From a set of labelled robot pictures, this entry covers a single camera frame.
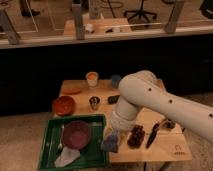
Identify blue sponge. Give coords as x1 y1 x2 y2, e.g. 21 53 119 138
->
101 133 120 153

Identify black office chair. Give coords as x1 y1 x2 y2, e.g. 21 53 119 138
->
123 0 157 23

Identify small wooden background table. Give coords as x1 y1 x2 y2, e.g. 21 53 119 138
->
63 18 131 36

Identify purple plate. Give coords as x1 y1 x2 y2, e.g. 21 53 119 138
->
62 120 91 150

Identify dark grape bunch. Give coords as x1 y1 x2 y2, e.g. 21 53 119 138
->
127 125 145 148

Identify white crumpled cloth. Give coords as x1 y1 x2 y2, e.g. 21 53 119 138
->
54 147 80 167

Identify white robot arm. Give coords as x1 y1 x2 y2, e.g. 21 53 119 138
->
110 70 213 143

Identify green plastic tray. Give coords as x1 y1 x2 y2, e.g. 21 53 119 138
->
38 114 109 171

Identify small metal cup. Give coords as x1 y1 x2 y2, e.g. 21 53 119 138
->
89 96 100 110

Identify red bowl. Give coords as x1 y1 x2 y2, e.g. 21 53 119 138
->
52 96 75 116

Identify person's feet in shoes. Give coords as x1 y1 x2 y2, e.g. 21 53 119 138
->
21 9 40 17

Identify blue cup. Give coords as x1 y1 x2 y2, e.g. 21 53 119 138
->
110 75 122 88

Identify dark small object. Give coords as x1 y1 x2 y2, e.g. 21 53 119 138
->
165 120 176 130

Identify white cup with orange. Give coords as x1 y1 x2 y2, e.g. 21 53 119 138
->
86 72 98 88

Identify black rectangular block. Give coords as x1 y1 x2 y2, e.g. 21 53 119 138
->
107 95 120 104

